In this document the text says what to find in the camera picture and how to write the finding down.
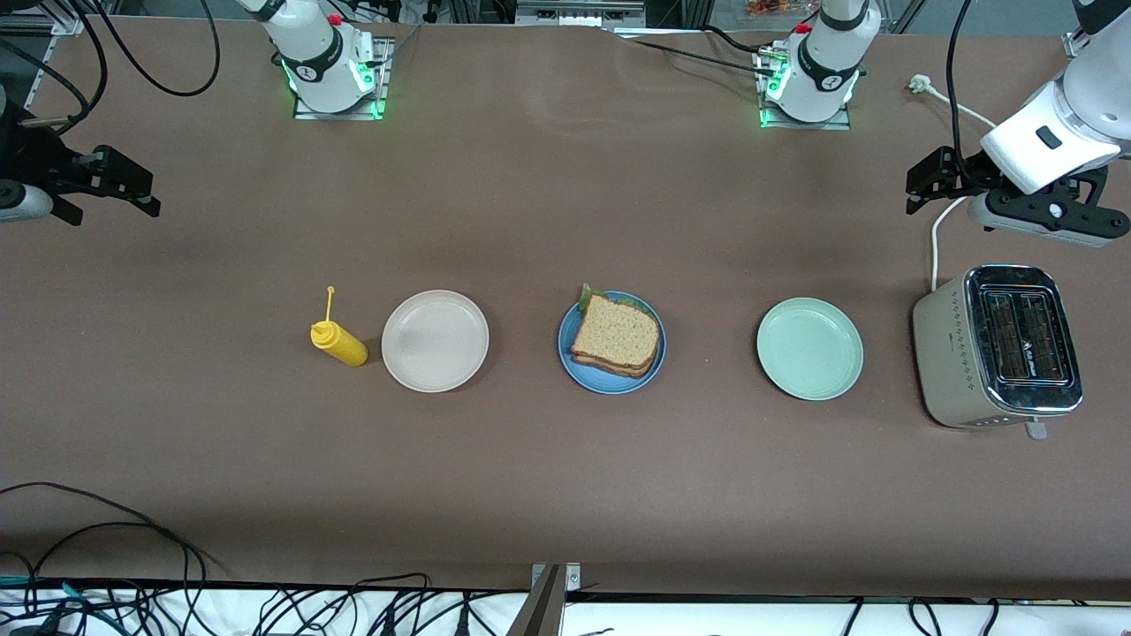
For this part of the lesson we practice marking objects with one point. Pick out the yellow mustard squeeze bottle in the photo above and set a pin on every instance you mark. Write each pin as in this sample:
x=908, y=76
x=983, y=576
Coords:
x=340, y=344

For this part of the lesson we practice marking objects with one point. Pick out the mint green round plate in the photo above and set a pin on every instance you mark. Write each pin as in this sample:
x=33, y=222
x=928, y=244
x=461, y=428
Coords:
x=809, y=349

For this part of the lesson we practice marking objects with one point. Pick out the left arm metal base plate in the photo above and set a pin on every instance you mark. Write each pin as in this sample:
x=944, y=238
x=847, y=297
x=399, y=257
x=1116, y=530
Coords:
x=804, y=125

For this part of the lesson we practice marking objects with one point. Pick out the beige and chrome toaster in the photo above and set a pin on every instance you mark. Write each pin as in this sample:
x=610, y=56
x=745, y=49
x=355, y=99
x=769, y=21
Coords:
x=945, y=353

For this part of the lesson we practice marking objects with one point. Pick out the brown toast bread slice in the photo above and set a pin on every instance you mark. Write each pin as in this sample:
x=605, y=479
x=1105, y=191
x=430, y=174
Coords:
x=616, y=331
x=618, y=367

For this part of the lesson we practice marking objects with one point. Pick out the orange snack packet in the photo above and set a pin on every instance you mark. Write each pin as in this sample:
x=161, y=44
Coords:
x=778, y=7

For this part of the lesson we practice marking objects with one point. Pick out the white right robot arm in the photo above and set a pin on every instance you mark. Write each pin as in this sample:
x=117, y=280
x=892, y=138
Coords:
x=314, y=53

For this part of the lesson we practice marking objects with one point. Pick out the metal table edge bracket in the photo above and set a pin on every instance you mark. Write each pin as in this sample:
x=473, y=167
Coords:
x=543, y=609

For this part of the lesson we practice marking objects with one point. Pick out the aluminium corner rail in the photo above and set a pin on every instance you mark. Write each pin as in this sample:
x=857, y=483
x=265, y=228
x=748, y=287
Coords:
x=1074, y=42

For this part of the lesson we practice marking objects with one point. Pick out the aluminium frame bar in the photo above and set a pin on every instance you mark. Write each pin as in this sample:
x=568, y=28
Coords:
x=579, y=13

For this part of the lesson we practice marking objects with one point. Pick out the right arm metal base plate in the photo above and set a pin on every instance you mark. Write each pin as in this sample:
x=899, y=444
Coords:
x=340, y=116

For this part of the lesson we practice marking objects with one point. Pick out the blue round plate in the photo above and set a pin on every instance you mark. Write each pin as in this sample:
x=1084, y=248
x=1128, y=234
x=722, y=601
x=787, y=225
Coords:
x=610, y=386

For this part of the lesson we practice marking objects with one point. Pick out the beige round plate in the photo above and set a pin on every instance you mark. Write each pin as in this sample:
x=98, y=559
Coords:
x=435, y=342

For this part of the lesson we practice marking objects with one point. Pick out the green lettuce leaf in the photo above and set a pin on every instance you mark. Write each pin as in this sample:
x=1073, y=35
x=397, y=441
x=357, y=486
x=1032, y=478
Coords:
x=589, y=296

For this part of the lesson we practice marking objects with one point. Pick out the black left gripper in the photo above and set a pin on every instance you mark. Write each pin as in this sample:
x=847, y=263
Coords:
x=963, y=171

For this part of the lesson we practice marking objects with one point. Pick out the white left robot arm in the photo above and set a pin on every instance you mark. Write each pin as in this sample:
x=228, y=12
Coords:
x=822, y=71

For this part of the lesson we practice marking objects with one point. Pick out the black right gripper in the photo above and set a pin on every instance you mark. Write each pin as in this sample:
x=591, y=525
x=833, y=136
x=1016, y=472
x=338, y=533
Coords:
x=35, y=157

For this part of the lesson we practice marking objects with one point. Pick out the aluminium frame corner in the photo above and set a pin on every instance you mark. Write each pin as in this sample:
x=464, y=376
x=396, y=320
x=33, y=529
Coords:
x=62, y=25

